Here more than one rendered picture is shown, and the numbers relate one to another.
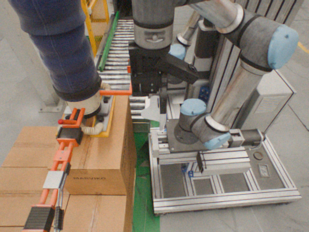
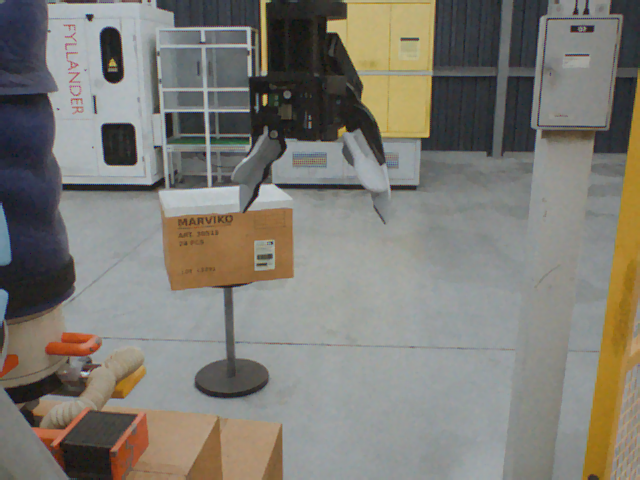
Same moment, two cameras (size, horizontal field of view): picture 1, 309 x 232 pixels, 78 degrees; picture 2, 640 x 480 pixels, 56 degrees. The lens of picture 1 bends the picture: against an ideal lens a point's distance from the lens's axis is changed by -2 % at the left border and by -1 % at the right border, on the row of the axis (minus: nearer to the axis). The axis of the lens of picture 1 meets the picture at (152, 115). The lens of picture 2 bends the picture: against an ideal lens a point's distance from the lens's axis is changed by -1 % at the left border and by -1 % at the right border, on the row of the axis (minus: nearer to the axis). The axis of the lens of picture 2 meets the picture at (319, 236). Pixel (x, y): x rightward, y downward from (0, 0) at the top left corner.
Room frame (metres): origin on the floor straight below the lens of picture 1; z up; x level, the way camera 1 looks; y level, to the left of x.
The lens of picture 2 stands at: (1.42, -0.49, 1.64)
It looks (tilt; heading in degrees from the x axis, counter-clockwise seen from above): 16 degrees down; 98
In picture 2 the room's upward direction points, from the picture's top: straight up
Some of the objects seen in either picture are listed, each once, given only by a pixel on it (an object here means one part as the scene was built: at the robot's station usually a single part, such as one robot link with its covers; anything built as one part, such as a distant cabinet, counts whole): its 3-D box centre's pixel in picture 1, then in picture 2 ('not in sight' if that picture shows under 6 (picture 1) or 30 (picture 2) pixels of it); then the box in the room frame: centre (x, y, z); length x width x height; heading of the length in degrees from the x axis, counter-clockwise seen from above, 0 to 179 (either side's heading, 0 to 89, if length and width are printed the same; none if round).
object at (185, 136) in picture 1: (188, 127); not in sight; (0.63, -0.19, 1.09); 0.15 x 0.15 x 0.10
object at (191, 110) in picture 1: (192, 113); not in sight; (0.63, -0.20, 1.20); 0.13 x 0.12 x 0.14; 31
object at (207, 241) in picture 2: not in sight; (225, 233); (0.54, 2.36, 0.82); 0.60 x 0.40 x 0.40; 26
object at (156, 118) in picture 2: not in sight; (163, 127); (-1.92, 7.64, 0.81); 0.58 x 0.12 x 0.42; 94
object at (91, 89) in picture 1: (77, 81); (2, 277); (0.76, 0.38, 1.30); 0.23 x 0.23 x 0.04
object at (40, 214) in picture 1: (39, 219); not in sight; (0.16, 0.39, 1.18); 0.08 x 0.07 x 0.05; 0
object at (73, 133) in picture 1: (70, 135); not in sight; (0.51, 0.38, 1.18); 0.10 x 0.08 x 0.06; 90
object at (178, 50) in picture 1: (176, 56); not in sight; (1.14, -0.16, 1.20); 0.13 x 0.12 x 0.14; 164
